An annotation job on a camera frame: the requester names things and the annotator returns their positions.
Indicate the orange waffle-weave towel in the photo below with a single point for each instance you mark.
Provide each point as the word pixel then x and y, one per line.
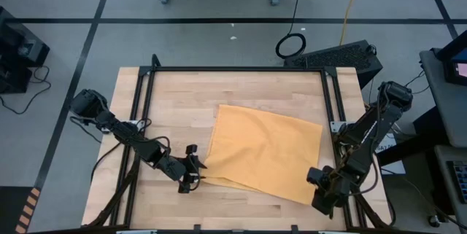
pixel 262 150

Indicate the black caster wheel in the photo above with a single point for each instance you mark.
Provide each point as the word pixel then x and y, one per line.
pixel 434 221

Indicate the grey side table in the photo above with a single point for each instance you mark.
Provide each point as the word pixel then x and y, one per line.
pixel 443 190

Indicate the black equipment stack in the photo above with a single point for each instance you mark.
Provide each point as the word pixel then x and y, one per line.
pixel 18 51

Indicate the black orange hazard-striped mat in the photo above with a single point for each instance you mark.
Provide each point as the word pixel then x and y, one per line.
pixel 14 208

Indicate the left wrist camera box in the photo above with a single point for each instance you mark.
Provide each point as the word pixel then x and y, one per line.
pixel 191 149

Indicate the white paper sheet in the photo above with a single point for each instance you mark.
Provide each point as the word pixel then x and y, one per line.
pixel 386 144

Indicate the black screen with pink display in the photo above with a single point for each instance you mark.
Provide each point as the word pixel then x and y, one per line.
pixel 456 62

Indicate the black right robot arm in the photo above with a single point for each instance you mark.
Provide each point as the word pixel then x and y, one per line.
pixel 368 132

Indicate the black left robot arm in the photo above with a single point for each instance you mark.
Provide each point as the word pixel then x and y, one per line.
pixel 120 128

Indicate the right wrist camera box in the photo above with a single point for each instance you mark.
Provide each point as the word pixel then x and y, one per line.
pixel 321 205

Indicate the black perforated computer tower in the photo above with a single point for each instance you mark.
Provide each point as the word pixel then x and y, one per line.
pixel 346 57

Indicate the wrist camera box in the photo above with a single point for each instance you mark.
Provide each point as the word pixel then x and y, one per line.
pixel 321 205
pixel 191 149

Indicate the grey cart top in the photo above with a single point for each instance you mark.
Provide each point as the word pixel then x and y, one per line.
pixel 441 110

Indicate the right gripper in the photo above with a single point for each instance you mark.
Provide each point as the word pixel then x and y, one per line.
pixel 332 183

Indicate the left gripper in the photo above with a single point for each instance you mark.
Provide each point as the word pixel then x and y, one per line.
pixel 171 166

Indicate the black keyboard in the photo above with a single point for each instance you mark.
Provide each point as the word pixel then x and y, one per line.
pixel 460 181

